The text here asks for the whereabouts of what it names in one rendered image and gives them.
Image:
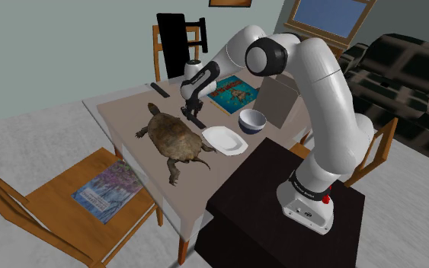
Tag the white oblong plate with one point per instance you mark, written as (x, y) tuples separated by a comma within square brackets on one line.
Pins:
[(224, 140)]

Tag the wooden chair with slatted back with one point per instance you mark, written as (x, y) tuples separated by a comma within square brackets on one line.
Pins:
[(157, 55)]

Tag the beige wooden-legged table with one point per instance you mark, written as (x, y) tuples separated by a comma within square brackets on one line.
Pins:
[(125, 115)]

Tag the purple and blue book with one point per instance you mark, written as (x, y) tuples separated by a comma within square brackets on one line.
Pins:
[(106, 191)]

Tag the white and blue bowl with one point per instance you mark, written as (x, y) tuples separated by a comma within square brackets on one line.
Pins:
[(252, 120)]

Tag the wooden chair with open back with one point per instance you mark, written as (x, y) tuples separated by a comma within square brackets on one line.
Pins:
[(383, 143)]

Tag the long black remote control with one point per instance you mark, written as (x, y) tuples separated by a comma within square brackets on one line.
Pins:
[(160, 89)]

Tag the wooden chair with wide seat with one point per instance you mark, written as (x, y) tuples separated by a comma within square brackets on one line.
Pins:
[(54, 208)]

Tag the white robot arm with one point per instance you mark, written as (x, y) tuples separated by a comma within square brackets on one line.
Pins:
[(322, 111)]

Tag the teal picture book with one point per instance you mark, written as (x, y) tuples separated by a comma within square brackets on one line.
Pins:
[(232, 94)]

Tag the black flat monitor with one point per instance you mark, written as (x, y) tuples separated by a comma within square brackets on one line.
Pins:
[(173, 44)]

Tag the dark checked sofa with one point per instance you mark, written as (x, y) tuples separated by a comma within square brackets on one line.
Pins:
[(400, 81)]

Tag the wooden framed window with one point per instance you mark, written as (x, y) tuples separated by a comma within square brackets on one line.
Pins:
[(329, 16)]

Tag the brown turtle figure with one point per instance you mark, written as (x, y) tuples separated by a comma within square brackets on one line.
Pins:
[(171, 135)]

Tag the wooden framed wall picture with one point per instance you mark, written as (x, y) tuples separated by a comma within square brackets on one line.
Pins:
[(230, 2)]

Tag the dark robot stand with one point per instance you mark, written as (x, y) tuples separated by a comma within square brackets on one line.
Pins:
[(258, 208)]

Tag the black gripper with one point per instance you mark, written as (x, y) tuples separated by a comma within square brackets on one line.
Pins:
[(194, 103)]

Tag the grey cardboard box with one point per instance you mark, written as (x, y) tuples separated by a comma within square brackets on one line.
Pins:
[(275, 100)]

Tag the short black remote control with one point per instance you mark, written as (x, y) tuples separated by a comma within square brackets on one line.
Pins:
[(198, 122)]

